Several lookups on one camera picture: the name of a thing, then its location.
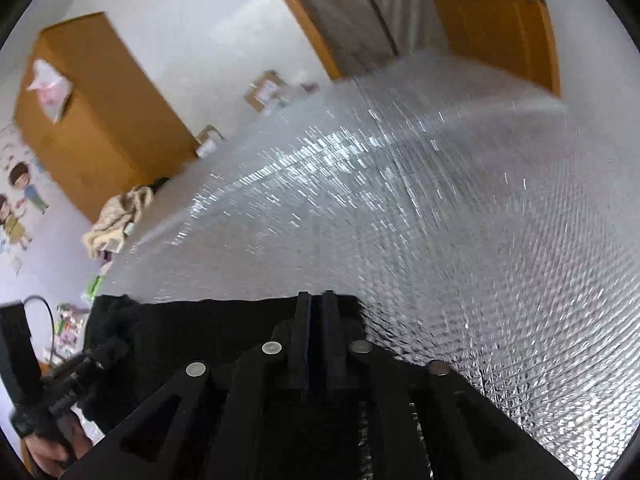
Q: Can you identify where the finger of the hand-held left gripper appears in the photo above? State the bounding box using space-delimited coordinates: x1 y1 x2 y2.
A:
55 337 130 406

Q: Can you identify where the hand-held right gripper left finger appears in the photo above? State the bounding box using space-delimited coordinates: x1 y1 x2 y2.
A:
62 291 313 480

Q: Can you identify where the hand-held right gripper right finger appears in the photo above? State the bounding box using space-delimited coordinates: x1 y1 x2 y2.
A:
312 290 578 480

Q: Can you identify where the black garment with white print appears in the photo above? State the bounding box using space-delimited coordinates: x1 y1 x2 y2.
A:
82 294 371 480

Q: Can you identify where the person's left hand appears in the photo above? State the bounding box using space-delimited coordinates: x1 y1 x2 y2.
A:
22 410 93 479

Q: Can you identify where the pile of green packets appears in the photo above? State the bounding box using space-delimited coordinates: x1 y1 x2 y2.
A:
50 250 126 361

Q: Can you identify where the beige crumpled blanket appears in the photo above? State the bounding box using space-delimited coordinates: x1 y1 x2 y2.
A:
82 185 155 260

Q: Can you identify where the silver foil mat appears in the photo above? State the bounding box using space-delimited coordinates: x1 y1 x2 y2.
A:
97 50 640 480

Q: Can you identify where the white cardboard box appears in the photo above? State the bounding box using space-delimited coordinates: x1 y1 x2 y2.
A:
195 125 226 158

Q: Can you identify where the wooden wardrobe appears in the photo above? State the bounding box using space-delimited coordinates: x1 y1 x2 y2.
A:
14 11 201 223

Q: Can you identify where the heap of mixed packets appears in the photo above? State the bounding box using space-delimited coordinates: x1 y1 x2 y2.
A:
272 81 321 111

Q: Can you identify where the brown cardboard box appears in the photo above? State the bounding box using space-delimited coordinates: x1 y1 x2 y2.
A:
244 71 288 112

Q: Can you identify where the pink plastic bag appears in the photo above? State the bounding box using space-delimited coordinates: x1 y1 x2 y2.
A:
27 59 76 123

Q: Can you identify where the plastic door curtain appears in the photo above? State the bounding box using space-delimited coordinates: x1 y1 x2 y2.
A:
280 0 448 78

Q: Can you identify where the wooden door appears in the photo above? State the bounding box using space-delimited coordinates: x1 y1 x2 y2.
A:
417 0 561 96

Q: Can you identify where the black cable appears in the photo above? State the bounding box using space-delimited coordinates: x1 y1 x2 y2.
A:
22 296 56 366

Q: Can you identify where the cartoon children wall sticker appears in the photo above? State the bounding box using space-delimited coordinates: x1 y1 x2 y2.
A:
0 160 51 251

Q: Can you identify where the wooden door frame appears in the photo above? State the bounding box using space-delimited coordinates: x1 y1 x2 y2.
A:
257 0 346 81

